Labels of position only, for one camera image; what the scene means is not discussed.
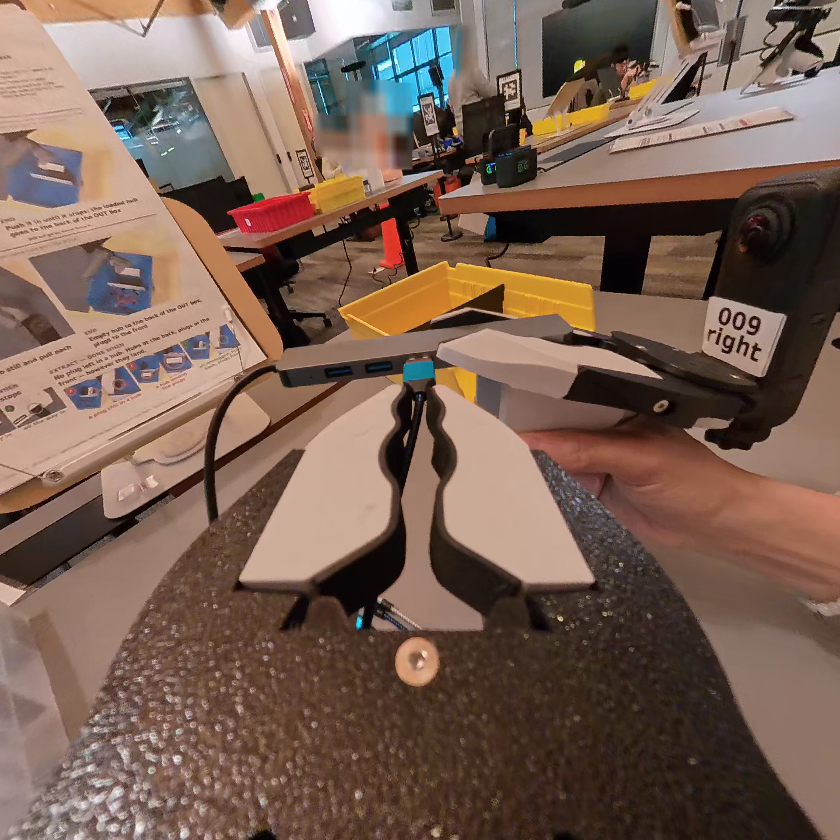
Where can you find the yellow plastic bin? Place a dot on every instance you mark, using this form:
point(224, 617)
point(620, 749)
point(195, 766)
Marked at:
point(407, 295)

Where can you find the dark wall screen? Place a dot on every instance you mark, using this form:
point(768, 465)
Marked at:
point(590, 39)

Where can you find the orange traffic cone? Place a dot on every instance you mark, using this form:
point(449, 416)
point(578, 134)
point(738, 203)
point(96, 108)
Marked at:
point(392, 246)

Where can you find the red plastic bin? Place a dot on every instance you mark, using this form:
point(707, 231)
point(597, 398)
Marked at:
point(272, 213)

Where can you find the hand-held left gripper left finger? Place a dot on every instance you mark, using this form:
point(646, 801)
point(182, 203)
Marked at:
point(328, 518)

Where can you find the large black USB hub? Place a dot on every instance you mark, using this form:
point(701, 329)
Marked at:
point(485, 298)

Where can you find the long paper strip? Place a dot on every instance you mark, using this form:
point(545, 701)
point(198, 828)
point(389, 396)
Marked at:
point(702, 131)

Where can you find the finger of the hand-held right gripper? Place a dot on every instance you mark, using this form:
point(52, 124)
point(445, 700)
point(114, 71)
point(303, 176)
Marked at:
point(512, 361)

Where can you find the grey usb hub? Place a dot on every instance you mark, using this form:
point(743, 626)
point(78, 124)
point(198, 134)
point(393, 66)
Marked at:
point(459, 331)

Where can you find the person's right hand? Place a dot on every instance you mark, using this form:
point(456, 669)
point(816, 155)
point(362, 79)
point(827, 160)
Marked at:
point(656, 485)

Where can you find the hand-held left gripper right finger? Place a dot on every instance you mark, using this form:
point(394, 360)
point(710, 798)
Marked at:
point(512, 518)

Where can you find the printed instruction sheet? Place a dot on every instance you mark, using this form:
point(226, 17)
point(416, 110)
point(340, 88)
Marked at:
point(98, 197)

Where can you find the black loudspeaker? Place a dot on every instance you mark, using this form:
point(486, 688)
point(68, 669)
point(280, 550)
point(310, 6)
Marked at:
point(296, 18)

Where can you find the black white tag sign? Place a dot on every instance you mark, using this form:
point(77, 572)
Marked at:
point(428, 115)
point(304, 164)
point(510, 88)

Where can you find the small yellow bin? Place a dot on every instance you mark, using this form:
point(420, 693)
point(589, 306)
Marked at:
point(338, 193)

